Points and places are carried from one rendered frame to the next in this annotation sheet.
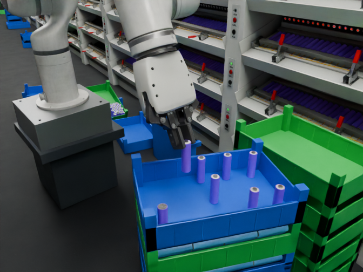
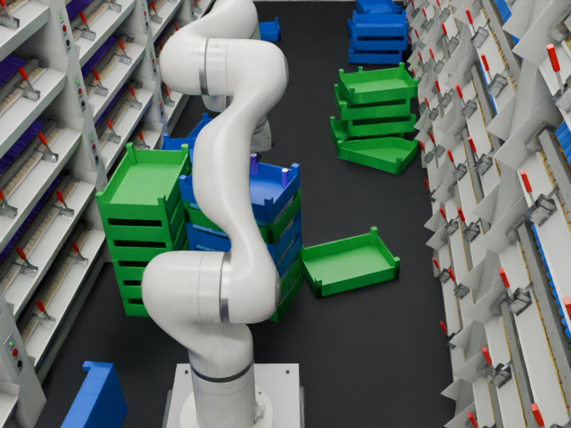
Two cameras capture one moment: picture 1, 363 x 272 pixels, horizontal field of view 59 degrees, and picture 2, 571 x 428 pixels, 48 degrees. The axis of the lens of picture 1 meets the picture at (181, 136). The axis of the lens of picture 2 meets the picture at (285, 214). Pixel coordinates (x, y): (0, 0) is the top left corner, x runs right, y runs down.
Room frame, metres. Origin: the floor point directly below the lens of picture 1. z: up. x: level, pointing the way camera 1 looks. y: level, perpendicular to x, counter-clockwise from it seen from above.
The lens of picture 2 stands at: (1.65, 1.08, 1.49)
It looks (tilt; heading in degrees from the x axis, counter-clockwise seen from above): 36 degrees down; 221
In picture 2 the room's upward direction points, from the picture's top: 3 degrees counter-clockwise
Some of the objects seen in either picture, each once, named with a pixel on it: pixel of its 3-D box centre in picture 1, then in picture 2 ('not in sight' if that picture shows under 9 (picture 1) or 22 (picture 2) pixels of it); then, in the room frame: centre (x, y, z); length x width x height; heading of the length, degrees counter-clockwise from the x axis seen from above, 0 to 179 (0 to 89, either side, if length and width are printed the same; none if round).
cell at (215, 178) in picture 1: (214, 188); not in sight; (0.52, -0.07, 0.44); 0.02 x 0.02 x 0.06
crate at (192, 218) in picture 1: (212, 186); (240, 182); (0.52, -0.06, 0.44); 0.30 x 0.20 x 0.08; 104
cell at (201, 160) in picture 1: (201, 169); not in sight; (0.59, -0.04, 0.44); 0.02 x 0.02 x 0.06
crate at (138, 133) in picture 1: (134, 130); not in sight; (1.55, 0.26, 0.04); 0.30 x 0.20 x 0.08; 25
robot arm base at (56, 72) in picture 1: (57, 76); (224, 388); (1.13, 0.45, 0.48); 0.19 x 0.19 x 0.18
